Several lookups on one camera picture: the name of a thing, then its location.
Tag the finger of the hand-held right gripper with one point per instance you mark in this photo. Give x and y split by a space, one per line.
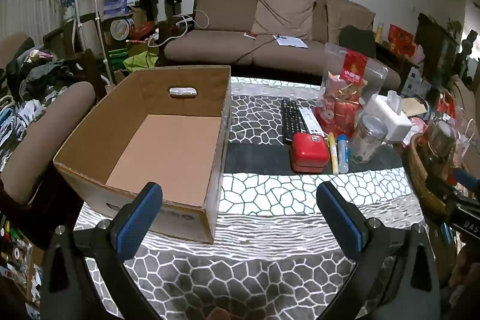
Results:
440 190
467 178

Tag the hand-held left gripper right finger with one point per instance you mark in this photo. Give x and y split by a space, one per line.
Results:
343 223

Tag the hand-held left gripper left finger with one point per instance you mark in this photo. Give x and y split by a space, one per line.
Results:
137 219

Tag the blue-capped clear tube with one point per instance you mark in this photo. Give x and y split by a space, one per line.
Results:
342 155

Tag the yellow tube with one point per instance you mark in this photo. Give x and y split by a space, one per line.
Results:
333 155

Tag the red tin box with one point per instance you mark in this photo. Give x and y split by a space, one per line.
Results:
309 152

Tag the printed cardboard box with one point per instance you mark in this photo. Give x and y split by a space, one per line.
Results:
168 143

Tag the white remote control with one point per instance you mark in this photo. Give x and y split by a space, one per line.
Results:
310 121

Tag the black remote control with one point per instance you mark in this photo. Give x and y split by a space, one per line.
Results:
290 117

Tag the clear snack bag red packets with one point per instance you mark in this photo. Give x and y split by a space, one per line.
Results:
345 87

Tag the brown wicker basket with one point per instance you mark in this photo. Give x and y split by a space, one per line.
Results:
416 170

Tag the white tissue box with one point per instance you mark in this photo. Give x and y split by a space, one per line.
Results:
392 122

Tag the grey white patterned blanket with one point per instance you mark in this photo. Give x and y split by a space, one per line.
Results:
262 192

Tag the brown envelope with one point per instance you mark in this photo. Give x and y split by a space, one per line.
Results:
414 106

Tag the brown armchair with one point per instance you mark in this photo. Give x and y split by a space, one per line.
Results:
48 136

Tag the dark wooden cabinet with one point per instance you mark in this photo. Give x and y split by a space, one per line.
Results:
437 46

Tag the red gift boxes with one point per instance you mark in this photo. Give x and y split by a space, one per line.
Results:
400 39

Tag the green bag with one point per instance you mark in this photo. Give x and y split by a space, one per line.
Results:
140 62

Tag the yellow bottle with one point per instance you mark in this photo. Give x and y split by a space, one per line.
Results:
380 31

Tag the pile of clothes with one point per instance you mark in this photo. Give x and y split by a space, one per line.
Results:
33 72

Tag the white paper sheet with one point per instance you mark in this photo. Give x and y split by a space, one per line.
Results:
290 41

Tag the round metal tin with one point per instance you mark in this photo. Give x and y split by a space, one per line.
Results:
122 29

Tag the brown sofa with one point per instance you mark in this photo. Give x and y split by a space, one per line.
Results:
221 42

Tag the stack of blue boxes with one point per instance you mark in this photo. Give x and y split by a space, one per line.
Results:
120 3

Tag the beige cushion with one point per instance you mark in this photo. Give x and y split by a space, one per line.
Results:
285 12

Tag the white metal rack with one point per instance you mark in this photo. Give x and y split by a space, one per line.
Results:
93 5

